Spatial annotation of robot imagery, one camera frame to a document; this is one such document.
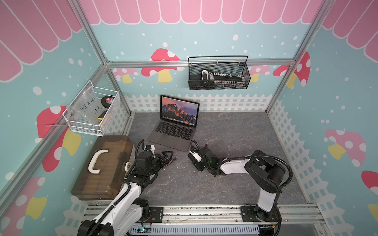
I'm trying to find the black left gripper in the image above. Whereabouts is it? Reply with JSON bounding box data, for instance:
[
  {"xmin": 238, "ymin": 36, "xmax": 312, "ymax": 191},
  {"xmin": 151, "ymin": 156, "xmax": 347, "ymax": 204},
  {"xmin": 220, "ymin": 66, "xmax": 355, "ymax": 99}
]
[{"xmin": 147, "ymin": 151, "xmax": 174, "ymax": 176}]

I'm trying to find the grey laptop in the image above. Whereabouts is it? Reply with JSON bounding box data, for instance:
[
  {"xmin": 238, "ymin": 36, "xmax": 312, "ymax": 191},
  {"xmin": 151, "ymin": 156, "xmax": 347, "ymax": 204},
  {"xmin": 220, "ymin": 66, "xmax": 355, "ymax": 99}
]
[{"xmin": 148, "ymin": 94, "xmax": 200, "ymax": 151}]

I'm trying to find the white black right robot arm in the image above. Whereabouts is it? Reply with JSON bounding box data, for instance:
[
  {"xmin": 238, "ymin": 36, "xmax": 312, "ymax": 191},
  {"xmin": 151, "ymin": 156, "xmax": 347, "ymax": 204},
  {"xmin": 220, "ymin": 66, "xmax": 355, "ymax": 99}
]
[{"xmin": 188, "ymin": 140, "xmax": 293, "ymax": 222}]

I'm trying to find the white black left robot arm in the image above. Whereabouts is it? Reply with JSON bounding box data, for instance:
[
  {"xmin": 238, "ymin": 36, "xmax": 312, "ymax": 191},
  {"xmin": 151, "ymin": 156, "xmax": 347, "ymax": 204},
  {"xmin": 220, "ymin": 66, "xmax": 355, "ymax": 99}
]
[{"xmin": 77, "ymin": 141, "xmax": 174, "ymax": 236}]

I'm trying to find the yellow black tool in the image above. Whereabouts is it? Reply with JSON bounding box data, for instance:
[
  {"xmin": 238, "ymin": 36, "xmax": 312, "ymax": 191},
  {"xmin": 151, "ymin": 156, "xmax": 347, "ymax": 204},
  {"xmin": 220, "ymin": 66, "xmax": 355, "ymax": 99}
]
[{"xmin": 98, "ymin": 111, "xmax": 107, "ymax": 122}]

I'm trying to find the black tape roll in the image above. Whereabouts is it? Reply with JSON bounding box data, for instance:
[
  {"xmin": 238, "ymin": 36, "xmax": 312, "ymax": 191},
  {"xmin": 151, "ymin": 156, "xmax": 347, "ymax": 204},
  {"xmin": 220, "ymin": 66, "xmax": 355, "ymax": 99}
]
[{"xmin": 101, "ymin": 95, "xmax": 115, "ymax": 109}]

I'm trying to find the socket set in basket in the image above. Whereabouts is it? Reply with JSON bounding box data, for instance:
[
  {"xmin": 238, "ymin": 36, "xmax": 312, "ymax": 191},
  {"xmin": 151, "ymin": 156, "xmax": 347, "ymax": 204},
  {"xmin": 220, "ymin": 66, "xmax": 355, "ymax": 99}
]
[{"xmin": 200, "ymin": 69, "xmax": 245, "ymax": 88}]

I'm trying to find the clear plastic bag with writing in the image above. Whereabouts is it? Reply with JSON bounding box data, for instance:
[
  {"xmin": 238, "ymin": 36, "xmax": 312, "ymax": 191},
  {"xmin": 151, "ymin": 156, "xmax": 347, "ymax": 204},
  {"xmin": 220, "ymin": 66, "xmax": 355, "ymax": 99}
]
[{"xmin": 69, "ymin": 88, "xmax": 103, "ymax": 122}]

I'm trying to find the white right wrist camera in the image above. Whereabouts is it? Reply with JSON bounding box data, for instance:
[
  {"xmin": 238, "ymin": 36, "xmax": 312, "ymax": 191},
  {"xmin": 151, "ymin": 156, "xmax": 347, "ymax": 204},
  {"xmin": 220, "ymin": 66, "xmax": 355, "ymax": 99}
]
[{"xmin": 190, "ymin": 151, "xmax": 202, "ymax": 162}]

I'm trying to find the red black wire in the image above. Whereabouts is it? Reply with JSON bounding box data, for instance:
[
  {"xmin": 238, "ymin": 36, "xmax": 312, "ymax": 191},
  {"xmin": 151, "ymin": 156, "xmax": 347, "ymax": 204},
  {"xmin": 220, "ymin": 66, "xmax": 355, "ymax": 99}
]
[{"xmin": 157, "ymin": 157, "xmax": 178, "ymax": 172}]

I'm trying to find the brown case with white handle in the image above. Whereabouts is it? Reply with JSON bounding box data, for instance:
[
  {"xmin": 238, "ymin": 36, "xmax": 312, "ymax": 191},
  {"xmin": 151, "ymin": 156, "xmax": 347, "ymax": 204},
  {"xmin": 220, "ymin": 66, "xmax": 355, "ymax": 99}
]
[{"xmin": 71, "ymin": 135, "xmax": 135, "ymax": 201}]

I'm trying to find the white wire wall basket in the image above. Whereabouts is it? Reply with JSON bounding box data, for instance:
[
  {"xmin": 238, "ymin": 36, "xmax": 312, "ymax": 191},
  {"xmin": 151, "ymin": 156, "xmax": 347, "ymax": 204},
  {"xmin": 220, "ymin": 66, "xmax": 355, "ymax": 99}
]
[{"xmin": 63, "ymin": 81, "xmax": 125, "ymax": 137}]

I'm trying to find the black wire mesh basket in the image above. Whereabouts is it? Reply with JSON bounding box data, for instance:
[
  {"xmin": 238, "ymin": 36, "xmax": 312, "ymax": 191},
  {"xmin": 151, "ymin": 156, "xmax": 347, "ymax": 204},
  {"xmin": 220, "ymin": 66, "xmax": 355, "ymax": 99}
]
[{"xmin": 188, "ymin": 56, "xmax": 251, "ymax": 90}]

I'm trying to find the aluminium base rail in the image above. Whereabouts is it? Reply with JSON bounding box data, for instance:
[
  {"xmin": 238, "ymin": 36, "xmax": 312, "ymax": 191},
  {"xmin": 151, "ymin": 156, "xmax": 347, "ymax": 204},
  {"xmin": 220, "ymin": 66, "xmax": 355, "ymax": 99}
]
[{"xmin": 82, "ymin": 205, "xmax": 325, "ymax": 236}]

